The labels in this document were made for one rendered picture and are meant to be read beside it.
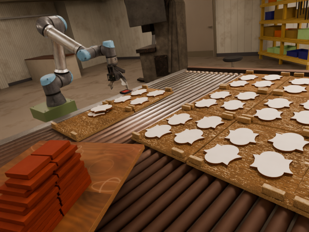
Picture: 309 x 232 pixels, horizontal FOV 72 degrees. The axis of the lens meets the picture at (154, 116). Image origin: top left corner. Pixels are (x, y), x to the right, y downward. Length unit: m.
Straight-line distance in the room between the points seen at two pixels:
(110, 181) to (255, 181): 0.45
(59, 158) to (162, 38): 4.87
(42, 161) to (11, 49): 10.04
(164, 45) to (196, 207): 4.79
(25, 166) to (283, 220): 0.65
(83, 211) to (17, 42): 10.20
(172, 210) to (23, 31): 10.39
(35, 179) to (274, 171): 0.68
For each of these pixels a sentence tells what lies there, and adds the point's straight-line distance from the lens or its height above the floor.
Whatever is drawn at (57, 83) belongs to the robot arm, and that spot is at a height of 1.13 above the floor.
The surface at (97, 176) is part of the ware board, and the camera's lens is 0.70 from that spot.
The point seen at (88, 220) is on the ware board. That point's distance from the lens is 0.58.
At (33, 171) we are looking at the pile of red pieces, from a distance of 0.55.
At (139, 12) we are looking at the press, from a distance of 5.18.
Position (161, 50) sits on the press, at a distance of 5.35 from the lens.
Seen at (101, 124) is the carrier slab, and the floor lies 0.94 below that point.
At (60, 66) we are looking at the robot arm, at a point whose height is 1.24.
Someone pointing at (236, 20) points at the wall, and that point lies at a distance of 7.91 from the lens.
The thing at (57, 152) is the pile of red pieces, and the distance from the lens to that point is 0.59.
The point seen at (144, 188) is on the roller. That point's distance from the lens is 0.80.
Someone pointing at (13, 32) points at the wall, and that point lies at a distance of 10.64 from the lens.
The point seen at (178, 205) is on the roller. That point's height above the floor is 0.92.
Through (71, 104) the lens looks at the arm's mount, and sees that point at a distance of 1.88.
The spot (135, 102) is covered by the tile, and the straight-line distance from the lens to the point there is 1.52.
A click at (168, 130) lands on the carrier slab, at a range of 1.07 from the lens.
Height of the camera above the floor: 1.44
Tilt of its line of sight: 23 degrees down
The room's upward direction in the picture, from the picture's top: 9 degrees counter-clockwise
